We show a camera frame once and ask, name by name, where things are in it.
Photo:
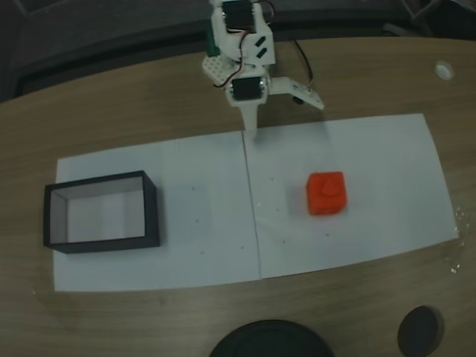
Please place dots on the orange cube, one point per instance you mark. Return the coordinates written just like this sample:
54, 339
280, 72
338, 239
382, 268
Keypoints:
327, 197

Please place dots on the dark open box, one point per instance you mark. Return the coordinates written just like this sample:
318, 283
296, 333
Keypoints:
152, 215

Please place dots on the green clamp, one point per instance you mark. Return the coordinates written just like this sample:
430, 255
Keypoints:
212, 44

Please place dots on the white paper sheet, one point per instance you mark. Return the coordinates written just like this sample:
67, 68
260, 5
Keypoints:
390, 186
204, 223

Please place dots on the white round cap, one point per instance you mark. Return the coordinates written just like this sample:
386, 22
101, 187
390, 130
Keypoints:
444, 70

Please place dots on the large black round object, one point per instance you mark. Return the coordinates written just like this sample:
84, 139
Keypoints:
271, 342

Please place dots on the black round table grommet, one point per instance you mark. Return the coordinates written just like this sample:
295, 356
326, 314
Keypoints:
420, 331

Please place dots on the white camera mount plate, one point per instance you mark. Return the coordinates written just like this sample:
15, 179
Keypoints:
282, 86

